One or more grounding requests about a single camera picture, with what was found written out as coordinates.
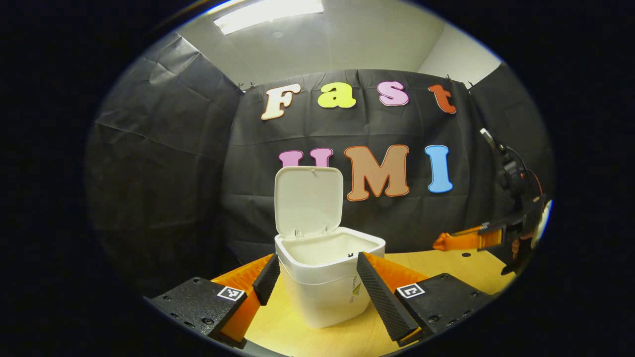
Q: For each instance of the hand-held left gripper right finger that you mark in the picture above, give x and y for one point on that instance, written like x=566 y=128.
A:
x=382 y=297

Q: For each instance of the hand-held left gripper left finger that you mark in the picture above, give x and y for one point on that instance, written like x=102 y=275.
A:
x=265 y=282

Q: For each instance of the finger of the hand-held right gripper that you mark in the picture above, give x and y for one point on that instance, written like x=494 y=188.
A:
x=466 y=240

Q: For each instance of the white desktop garbage bin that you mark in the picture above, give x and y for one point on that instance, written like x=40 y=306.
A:
x=322 y=292

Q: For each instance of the wooden desktop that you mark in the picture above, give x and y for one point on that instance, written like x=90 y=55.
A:
x=456 y=270

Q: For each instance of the black backdrop cloth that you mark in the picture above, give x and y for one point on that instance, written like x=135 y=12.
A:
x=163 y=173

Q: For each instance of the ceiling light panel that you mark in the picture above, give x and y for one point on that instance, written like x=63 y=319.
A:
x=270 y=12

